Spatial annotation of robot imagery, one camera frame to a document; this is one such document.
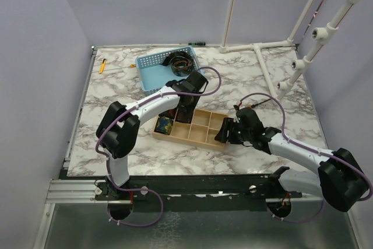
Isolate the wooden compartment tray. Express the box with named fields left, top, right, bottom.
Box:
left=152, top=108, right=228, bottom=152

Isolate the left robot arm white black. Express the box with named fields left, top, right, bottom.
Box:
left=95, top=71, right=208, bottom=199

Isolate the blue perforated plastic basket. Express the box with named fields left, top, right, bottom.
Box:
left=135, top=46, right=200, bottom=96

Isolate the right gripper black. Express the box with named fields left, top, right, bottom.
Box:
left=214, top=117, right=252, bottom=145

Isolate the small yellow utility knife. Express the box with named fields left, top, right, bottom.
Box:
left=98, top=58, right=107, bottom=74

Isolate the rolled blue yellow-leaf tie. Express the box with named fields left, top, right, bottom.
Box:
left=154, top=117, right=174, bottom=135

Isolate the brown blue floral tie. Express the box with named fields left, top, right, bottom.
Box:
left=175, top=108, right=195, bottom=124

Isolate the rolled black orange tie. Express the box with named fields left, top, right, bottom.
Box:
left=161, top=51, right=195, bottom=77

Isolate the orange handle screwdriver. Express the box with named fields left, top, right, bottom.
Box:
left=247, top=99, right=271, bottom=108

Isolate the white PVC pipe frame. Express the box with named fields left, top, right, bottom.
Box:
left=220, top=0, right=315, bottom=96

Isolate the black mounting rail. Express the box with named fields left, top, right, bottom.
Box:
left=95, top=174, right=302, bottom=212

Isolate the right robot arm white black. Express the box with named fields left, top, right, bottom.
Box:
left=214, top=108, right=371, bottom=212

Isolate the white PVC pipe rack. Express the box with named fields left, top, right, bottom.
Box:
left=276, top=0, right=360, bottom=100

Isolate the rolled dark red-leaf tie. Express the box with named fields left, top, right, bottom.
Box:
left=159, top=109, right=177, bottom=119

